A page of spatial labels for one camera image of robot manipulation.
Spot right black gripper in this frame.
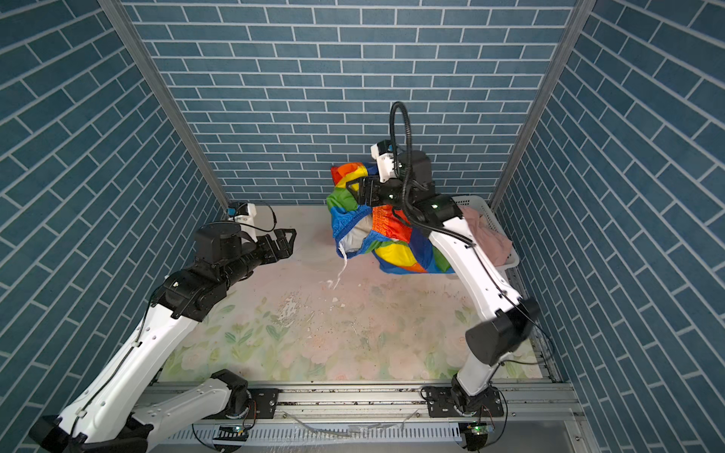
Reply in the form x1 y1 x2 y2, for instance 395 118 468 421
348 176 415 213

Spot aluminium mounting rail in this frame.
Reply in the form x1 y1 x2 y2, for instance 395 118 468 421
101 382 602 453

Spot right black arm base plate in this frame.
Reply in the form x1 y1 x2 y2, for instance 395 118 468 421
419 386 504 418

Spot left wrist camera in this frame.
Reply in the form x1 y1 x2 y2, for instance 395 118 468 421
227 201 257 228

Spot pink folded shorts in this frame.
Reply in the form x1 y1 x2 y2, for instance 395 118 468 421
461 206 513 267

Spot white plastic laundry basket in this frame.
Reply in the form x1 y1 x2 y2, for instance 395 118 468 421
453 194 520 274

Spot rainbow striped shorts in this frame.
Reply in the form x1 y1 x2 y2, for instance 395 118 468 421
326 162 454 275

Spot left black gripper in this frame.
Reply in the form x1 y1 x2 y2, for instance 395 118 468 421
219 226 298 292

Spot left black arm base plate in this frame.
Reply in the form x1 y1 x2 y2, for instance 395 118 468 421
206 388 281 421

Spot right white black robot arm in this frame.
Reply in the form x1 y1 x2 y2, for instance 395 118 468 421
355 141 540 400

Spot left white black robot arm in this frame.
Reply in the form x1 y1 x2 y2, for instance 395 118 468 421
28 221 296 452

